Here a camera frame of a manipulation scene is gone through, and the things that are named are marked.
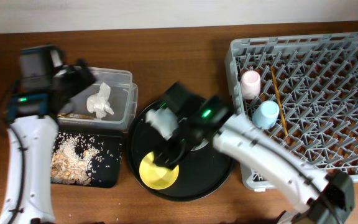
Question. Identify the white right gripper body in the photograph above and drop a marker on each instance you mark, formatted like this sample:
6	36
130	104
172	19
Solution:
168	136

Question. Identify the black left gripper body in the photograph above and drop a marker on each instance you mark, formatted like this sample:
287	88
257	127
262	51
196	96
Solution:
79	79

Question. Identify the white tissue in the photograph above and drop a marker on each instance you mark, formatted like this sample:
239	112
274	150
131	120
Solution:
98	103

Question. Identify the gold snack wrapper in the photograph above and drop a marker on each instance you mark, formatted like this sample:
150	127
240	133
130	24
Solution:
75	116

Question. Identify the yellow bowl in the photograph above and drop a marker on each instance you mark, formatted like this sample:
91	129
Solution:
156	177

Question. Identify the food scraps pile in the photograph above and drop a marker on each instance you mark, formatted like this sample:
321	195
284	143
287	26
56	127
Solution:
71	161

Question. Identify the pink cup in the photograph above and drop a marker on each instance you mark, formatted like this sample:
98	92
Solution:
250	84

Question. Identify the blue cup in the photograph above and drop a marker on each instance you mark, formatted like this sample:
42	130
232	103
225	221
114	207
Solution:
265	116

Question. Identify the wooden chopstick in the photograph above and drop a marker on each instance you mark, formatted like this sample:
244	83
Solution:
277	95

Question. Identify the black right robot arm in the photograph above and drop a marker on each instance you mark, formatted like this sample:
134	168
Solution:
316	196

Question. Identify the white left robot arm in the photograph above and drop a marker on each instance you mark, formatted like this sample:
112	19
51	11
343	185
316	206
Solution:
32	127

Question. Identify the grey dishwasher rack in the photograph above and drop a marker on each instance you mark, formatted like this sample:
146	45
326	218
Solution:
317	77

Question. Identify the grey plate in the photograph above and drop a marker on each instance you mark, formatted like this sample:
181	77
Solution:
201	145

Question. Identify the clear plastic bin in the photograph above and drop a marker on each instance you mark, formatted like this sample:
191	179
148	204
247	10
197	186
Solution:
122	99

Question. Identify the round black tray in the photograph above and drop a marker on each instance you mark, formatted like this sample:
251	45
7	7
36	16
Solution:
201	172

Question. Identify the black square tray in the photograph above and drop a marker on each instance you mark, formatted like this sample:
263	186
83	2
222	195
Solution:
104	161

